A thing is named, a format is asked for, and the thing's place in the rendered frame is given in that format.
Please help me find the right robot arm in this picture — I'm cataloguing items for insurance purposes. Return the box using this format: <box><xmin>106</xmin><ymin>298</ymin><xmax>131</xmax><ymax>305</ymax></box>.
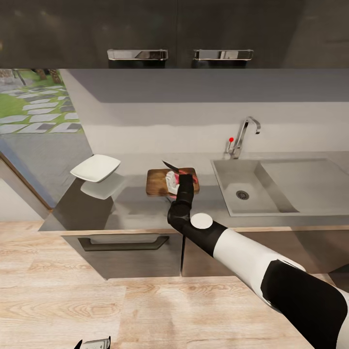
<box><xmin>166</xmin><ymin>171</ymin><xmax>349</xmax><ymax>349</ymax></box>

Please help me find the cutting board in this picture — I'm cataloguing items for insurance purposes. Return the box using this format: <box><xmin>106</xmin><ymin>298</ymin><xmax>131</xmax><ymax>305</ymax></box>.
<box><xmin>146</xmin><ymin>168</ymin><xmax>200</xmax><ymax>194</ymax></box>

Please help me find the parer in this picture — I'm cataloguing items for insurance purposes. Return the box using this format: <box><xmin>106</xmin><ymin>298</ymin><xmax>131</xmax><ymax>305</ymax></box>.
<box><xmin>164</xmin><ymin>162</ymin><xmax>199</xmax><ymax>184</ymax></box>

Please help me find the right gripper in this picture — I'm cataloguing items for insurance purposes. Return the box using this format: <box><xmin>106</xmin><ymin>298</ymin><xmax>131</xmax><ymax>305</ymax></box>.
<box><xmin>177</xmin><ymin>174</ymin><xmax>194</xmax><ymax>200</ymax></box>

